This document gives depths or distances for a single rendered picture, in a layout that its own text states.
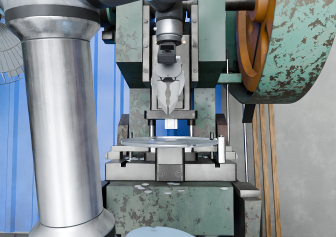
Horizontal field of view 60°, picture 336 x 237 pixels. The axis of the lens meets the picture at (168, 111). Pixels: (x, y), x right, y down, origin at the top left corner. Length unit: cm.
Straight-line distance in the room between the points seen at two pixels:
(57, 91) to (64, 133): 5
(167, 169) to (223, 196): 20
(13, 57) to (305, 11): 120
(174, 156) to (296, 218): 172
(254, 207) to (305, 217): 170
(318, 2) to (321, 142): 175
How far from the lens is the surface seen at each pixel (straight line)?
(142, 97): 133
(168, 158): 97
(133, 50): 107
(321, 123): 255
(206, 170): 101
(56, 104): 38
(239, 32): 155
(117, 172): 103
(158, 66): 79
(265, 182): 215
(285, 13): 90
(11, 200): 264
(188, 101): 107
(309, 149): 252
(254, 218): 91
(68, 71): 38
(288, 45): 93
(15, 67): 152
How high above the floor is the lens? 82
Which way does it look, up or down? 3 degrees up
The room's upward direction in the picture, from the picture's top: straight up
